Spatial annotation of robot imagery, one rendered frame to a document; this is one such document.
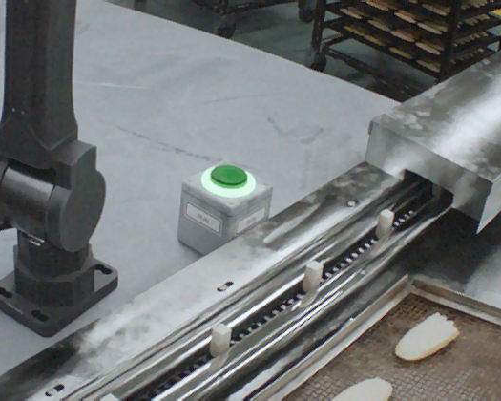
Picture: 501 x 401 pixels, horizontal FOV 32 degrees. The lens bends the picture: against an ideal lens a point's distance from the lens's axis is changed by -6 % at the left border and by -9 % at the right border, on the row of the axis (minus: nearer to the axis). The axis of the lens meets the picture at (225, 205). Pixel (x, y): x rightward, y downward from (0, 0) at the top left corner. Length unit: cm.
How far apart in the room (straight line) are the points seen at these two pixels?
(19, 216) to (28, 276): 8
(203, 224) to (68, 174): 24
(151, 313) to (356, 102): 63
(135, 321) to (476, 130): 53
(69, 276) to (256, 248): 20
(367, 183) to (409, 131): 8
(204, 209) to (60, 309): 19
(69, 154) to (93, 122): 45
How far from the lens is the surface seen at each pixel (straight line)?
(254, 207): 95
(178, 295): 86
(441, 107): 117
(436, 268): 103
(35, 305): 88
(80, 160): 77
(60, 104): 76
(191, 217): 97
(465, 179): 105
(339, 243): 98
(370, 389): 72
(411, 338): 78
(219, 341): 81
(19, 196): 79
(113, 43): 147
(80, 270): 87
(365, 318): 82
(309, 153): 120
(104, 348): 79
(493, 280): 104
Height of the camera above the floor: 140
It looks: 33 degrees down
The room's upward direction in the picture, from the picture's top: 7 degrees clockwise
